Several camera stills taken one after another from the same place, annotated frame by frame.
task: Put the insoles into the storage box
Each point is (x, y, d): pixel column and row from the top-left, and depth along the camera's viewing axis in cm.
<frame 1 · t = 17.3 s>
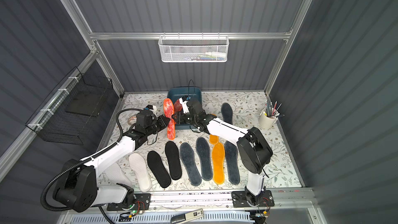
left hand: (172, 120, 84), fingers closed
right hand: (175, 115, 83), fingers open
teal plastic storage box: (175, 93, 120), point 2 cm above the table
black insole left: (157, 168, 85), on the table
black insole right: (172, 151, 92), on the table
dark grey fleece insole: (188, 159, 88), on the table
dark grey fleece insole 2: (204, 157, 89), on the table
dark grey fleece insole 3: (227, 112, 111), on the table
yellow fleece insole lower: (218, 154, 91), on the table
white insole: (139, 166, 86), on the table
white pen cup: (269, 115, 98), point 9 cm above the table

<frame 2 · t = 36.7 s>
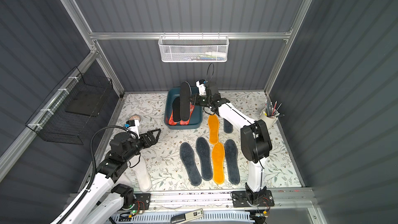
left hand: (155, 133, 75), fingers open
right hand: (190, 98, 87), fingers closed
black insole left: (176, 109, 117), on the table
black insole right: (185, 90, 91), point 24 cm above the table
red patterned insole: (187, 122, 104), on the table
red patterned insole 2: (171, 121, 104), on the table
the other named things where they were.

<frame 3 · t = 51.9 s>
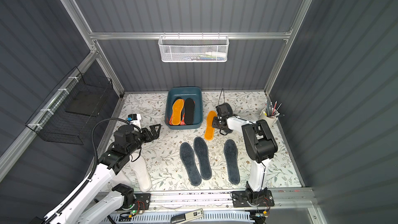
left hand: (154, 128, 76), fingers open
right hand: (217, 123, 100), fingers open
black insole right: (189, 111, 111), on the table
yellow fleece insole lower: (177, 106, 111), point 3 cm above the table
yellow fleece insole upper: (209, 134, 99), on the table
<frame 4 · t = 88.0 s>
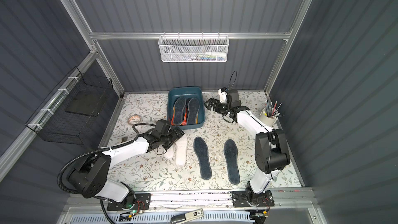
left hand: (181, 138, 88), fingers open
right hand: (212, 105, 89), fingers open
dark grey fleece insole: (178, 110, 107), point 4 cm above the table
white insole: (181, 146, 93), on the table
patterned tape roll: (133, 119, 107), on the table
